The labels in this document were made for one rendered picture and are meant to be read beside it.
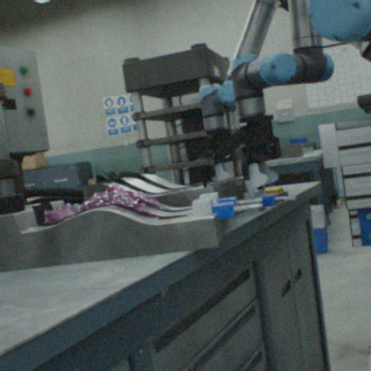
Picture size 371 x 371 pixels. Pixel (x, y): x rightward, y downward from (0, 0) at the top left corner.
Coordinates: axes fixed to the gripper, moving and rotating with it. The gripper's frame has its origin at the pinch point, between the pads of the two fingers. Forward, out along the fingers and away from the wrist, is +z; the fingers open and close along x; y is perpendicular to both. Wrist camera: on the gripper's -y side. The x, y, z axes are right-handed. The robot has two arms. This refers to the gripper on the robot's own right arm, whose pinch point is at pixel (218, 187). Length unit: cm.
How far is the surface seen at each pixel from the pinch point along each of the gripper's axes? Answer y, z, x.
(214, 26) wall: -128, -196, 598
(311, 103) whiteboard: -4, -58, 599
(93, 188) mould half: -19, -8, -54
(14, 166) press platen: -55, -18, -37
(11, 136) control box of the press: -68, -29, -19
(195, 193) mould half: 10, -4, -58
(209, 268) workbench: 15, 12, -72
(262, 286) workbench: 19, 25, -40
